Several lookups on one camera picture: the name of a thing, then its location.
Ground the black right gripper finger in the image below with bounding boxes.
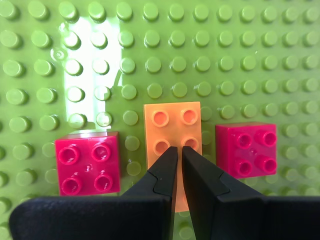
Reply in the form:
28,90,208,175
181,145,320,240
8,146,179,240

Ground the yellow rectangular brick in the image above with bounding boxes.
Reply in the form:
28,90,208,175
142,101,203,213

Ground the red square brick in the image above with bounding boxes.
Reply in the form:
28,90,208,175
54,131,121,197
215,121,278,180

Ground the green studded baseplate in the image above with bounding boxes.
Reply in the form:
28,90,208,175
0,0,320,240

